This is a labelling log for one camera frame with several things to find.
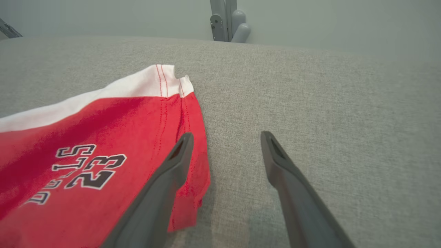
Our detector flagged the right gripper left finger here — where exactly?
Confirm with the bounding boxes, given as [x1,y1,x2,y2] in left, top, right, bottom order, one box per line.
[100,133,194,248]

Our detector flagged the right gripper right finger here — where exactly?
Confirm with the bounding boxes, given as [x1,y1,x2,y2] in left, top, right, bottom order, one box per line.
[260,131,355,248]

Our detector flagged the red Bulls 23 shorts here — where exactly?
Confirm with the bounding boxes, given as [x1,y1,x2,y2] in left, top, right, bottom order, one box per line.
[0,64,211,248]

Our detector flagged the grey fabric sofa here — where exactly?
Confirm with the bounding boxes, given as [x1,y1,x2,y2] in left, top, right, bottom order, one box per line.
[0,34,441,248]

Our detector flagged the grey rounded pipe fitting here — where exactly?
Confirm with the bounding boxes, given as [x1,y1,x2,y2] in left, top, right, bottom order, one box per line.
[231,10,251,43]

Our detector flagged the silver metal floor bracket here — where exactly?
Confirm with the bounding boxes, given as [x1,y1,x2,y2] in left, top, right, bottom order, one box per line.
[0,18,23,39]

